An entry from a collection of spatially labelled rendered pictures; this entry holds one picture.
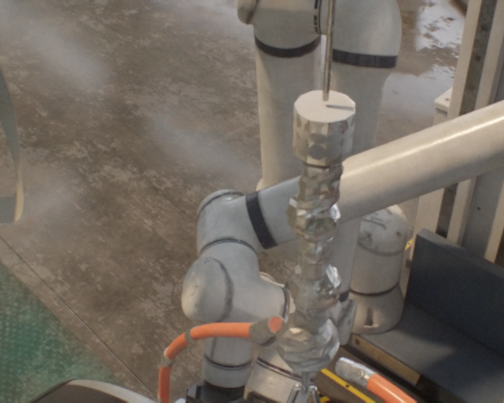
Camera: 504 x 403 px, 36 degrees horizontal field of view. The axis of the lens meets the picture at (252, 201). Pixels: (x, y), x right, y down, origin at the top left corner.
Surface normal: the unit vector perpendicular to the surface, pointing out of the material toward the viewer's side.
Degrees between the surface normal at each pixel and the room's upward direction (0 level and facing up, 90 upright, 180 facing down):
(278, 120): 99
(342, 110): 0
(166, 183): 0
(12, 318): 0
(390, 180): 65
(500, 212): 90
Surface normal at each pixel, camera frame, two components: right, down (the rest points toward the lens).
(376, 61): 0.17, 0.33
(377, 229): 0.09, -0.67
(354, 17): -0.24, 0.26
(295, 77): 0.16, 0.73
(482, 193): -0.66, 0.48
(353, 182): -0.22, -0.07
